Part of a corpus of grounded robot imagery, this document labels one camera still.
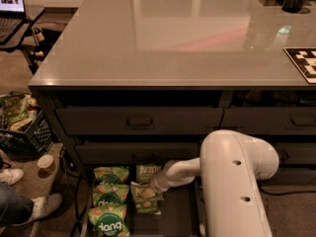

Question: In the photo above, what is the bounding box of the green Kettle jalapeno chip bag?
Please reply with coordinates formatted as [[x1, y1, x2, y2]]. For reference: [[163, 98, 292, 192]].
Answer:
[[130, 182, 163, 214]]

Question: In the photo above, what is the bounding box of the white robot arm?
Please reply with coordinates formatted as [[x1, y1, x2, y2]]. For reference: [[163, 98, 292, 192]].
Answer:
[[146, 129, 279, 237]]

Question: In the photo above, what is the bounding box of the rear green Kettle chip bag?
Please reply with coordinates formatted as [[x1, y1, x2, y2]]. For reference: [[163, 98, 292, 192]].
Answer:
[[136, 164, 161, 184]]

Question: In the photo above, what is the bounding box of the rear green Dang chip bag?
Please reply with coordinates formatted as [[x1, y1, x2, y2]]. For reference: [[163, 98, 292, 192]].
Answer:
[[94, 167, 129, 185]]

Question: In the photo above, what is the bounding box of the green dang chip bag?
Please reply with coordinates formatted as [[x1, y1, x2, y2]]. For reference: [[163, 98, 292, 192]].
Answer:
[[88, 203, 129, 237], [94, 167, 129, 185], [93, 184, 129, 206]]

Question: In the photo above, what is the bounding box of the open bottom left drawer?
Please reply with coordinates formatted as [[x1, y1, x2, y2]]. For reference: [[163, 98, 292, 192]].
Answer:
[[79, 164, 207, 237]]

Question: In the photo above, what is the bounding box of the middle green Dang chip bag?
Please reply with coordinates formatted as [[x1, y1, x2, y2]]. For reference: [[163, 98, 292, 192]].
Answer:
[[93, 184, 129, 206]]

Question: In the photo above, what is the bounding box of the front green Dang chip bag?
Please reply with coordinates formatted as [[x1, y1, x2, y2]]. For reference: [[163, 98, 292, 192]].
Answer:
[[88, 203, 129, 237]]

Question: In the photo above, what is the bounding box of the middle left drawer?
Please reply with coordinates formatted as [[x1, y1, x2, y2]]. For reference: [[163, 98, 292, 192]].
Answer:
[[76, 142, 198, 164]]

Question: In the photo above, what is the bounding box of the top left drawer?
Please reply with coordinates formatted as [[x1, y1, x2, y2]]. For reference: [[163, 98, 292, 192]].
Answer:
[[55, 107, 223, 135]]

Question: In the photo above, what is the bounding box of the grey counter cabinet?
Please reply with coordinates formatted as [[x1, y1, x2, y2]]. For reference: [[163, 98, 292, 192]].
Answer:
[[30, 0, 316, 237]]

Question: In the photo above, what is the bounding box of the top right drawer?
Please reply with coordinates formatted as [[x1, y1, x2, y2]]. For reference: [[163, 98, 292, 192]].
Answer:
[[221, 107, 316, 135]]

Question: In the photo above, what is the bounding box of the bottom right drawer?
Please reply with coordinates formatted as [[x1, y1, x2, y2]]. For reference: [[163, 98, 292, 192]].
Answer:
[[265, 168, 316, 185]]

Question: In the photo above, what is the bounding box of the middle right drawer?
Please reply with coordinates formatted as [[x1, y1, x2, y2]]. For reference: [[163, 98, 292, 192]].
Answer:
[[276, 143, 316, 165]]

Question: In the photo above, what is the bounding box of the green chip bag in crate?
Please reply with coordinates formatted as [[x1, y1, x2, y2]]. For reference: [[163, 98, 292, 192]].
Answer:
[[0, 94, 29, 126]]

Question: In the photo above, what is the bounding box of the lower white sneaker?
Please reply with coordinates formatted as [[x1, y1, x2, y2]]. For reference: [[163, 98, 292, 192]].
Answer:
[[29, 194, 63, 222]]

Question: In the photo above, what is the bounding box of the white sneaker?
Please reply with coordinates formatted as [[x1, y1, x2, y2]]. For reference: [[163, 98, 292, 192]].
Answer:
[[29, 194, 63, 222], [0, 169, 24, 186]]

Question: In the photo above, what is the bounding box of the paper coffee cup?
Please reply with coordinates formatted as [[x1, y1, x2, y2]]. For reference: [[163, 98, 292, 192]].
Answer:
[[38, 155, 55, 172]]

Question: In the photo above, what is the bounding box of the black plastic milk crate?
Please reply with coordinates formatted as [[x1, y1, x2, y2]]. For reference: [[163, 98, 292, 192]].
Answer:
[[0, 91, 54, 157]]

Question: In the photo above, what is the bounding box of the upper white sneaker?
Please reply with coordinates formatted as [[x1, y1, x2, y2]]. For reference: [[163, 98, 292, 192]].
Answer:
[[0, 169, 24, 186]]

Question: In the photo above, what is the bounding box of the checkered marker board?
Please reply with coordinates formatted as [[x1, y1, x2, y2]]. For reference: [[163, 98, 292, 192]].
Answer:
[[283, 47, 316, 84]]

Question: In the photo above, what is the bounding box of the black side table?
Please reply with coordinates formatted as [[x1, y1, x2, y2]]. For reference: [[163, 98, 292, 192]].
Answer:
[[0, 5, 45, 74]]

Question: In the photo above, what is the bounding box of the open laptop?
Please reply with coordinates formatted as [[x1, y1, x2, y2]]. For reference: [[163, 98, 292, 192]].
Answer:
[[0, 0, 27, 44]]

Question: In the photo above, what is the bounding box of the black power cable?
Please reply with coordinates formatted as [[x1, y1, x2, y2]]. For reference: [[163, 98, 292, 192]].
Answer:
[[260, 185, 316, 197]]

